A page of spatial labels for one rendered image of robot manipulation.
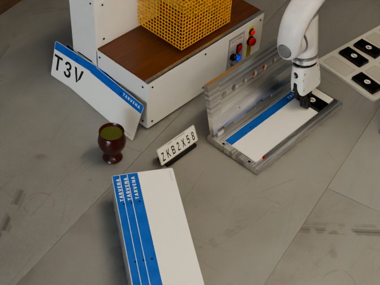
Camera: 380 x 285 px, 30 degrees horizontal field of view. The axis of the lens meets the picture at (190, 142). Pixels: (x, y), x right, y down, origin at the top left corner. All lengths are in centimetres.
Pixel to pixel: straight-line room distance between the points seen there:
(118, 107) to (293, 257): 73
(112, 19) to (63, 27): 47
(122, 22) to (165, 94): 27
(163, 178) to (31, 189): 40
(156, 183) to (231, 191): 25
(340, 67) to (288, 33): 52
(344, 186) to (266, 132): 30
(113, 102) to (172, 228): 57
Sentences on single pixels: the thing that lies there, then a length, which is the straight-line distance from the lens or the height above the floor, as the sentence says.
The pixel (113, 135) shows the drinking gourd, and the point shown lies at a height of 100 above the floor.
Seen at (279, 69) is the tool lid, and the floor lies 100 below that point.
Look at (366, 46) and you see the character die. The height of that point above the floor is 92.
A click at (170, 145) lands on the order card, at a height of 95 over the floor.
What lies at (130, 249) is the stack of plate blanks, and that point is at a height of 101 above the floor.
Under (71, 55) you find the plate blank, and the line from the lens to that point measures 237.
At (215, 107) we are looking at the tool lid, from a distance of 215.
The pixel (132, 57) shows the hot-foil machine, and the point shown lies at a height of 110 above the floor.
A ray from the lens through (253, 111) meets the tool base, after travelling 231.
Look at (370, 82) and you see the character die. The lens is 252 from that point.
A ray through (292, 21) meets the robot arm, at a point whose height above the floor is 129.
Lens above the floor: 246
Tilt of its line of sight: 45 degrees down
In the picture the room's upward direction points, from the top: 4 degrees clockwise
